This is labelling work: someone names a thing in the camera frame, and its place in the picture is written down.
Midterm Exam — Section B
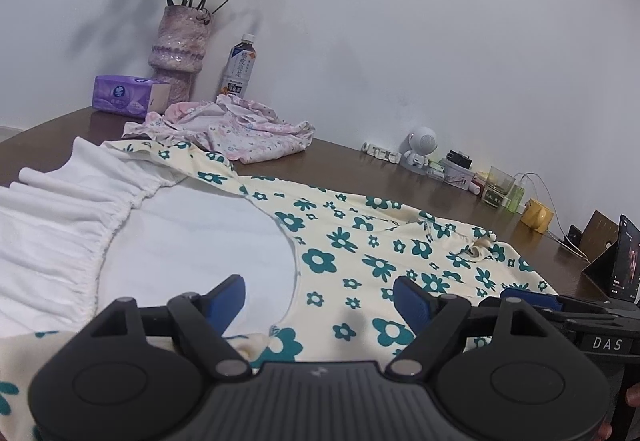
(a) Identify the black tablet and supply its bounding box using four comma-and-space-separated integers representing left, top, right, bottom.
606, 214, 640, 305

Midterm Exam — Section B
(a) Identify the cream dress with teal flowers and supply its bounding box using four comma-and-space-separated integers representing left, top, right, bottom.
0, 136, 561, 441

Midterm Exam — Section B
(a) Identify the purple tissue pack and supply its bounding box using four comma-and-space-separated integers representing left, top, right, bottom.
91, 74, 172, 118

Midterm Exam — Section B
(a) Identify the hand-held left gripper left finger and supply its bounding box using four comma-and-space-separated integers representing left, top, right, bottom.
75, 273, 252, 380

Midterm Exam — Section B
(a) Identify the white container with black lid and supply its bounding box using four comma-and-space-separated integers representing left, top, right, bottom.
439, 161, 477, 190

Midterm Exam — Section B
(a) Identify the person's right hand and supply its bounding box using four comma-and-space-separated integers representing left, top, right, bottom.
597, 382, 640, 440

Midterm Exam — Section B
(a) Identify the small black gadget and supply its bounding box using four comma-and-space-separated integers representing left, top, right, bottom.
444, 148, 474, 170

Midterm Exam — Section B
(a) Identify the brown board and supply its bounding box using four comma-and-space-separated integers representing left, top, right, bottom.
579, 208, 622, 293

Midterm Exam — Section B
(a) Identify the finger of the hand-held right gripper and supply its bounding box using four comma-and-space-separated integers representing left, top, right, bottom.
544, 312, 622, 338
500, 286, 640, 320

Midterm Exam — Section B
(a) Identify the yellow mug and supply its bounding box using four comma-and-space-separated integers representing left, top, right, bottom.
519, 198, 556, 235

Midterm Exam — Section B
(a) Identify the glass cup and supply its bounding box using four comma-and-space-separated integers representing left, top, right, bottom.
481, 165, 517, 209

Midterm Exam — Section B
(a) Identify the white robot figurine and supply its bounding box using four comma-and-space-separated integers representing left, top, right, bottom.
399, 125, 439, 171

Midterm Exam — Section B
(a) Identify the white clips row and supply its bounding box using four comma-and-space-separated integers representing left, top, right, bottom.
360, 142, 404, 165

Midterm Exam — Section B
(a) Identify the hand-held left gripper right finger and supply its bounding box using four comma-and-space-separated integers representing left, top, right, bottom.
386, 275, 564, 379

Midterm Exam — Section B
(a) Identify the white cable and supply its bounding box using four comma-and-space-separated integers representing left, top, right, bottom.
514, 172, 592, 260

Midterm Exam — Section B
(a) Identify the small green bottle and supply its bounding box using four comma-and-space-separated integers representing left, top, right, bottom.
506, 182, 527, 214

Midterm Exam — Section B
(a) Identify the purple glitter vase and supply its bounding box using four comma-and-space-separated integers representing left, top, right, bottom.
147, 4, 213, 105

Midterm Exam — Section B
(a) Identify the tea bottle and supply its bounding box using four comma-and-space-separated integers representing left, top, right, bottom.
217, 32, 258, 98

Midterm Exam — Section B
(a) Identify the pink floral garment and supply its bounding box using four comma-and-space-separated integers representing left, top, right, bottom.
121, 92, 317, 166

